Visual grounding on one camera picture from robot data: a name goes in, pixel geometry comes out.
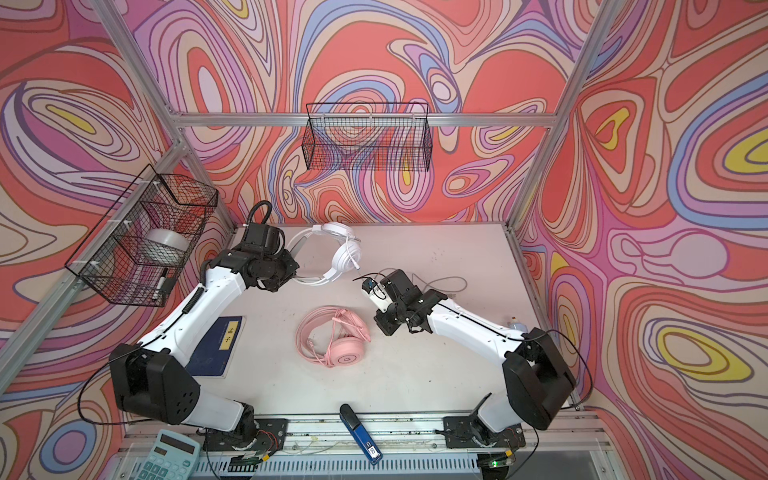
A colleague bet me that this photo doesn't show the pink headphones with cable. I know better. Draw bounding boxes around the pink headphones with cable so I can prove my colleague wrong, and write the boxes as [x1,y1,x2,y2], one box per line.
[295,306,372,369]

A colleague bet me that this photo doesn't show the white headphones with grey cable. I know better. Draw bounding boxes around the white headphones with grey cable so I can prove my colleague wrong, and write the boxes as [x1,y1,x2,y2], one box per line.
[287,222,362,287]

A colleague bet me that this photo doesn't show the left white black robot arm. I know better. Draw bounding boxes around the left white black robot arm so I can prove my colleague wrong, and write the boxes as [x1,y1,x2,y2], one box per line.
[109,223,299,450]

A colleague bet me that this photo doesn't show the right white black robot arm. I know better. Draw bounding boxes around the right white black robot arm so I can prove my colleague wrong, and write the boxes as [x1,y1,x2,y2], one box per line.
[361,269,576,447]

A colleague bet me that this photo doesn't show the white tape roll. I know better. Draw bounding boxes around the white tape roll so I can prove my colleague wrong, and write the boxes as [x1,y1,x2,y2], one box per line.
[140,228,190,267]

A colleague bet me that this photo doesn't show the small white bottle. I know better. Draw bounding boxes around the small white bottle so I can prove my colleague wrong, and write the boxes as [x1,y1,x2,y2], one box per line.
[507,318,529,333]

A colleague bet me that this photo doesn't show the dark blue notebook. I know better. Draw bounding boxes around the dark blue notebook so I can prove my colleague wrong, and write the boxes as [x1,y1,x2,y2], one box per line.
[185,316,244,378]

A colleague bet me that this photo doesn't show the blue black stapler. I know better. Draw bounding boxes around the blue black stapler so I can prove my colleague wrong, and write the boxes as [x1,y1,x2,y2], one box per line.
[339,403,383,465]

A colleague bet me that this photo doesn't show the light green calculator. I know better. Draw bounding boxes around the light green calculator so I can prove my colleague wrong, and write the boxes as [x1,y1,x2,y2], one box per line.
[131,429,201,480]

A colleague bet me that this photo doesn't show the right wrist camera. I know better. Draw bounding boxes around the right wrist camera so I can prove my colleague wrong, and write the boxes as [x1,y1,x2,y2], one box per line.
[361,277,392,313]

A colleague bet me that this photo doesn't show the black wire basket left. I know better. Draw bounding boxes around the black wire basket left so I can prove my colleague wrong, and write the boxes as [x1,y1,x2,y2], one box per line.
[65,166,219,308]

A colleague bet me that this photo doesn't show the black wire basket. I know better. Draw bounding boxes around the black wire basket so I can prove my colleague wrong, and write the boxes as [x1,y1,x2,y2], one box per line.
[301,101,433,173]
[65,166,219,308]

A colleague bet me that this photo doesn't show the black wire basket back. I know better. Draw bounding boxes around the black wire basket back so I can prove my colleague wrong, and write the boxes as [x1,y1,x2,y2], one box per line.
[301,101,433,173]

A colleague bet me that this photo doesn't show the aluminium front rail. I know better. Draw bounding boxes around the aluminium front rail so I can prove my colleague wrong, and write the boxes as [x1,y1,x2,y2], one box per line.
[105,412,627,479]

